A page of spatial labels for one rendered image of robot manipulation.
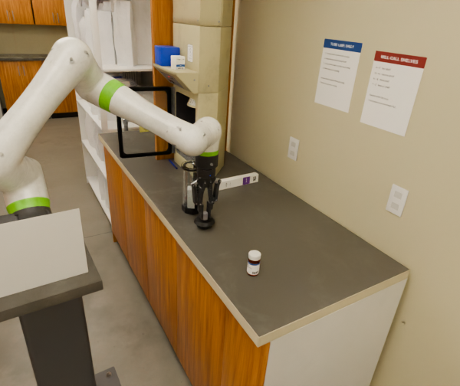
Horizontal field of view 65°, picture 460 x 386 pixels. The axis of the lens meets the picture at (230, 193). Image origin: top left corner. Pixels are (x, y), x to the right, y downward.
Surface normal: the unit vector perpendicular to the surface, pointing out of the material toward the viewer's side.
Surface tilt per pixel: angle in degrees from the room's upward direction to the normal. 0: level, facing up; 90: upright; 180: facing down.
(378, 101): 90
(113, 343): 0
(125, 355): 0
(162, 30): 90
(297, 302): 0
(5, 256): 90
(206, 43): 90
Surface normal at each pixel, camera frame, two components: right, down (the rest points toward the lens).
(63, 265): 0.54, 0.40
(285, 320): 0.06, -0.90
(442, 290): -0.86, 0.18
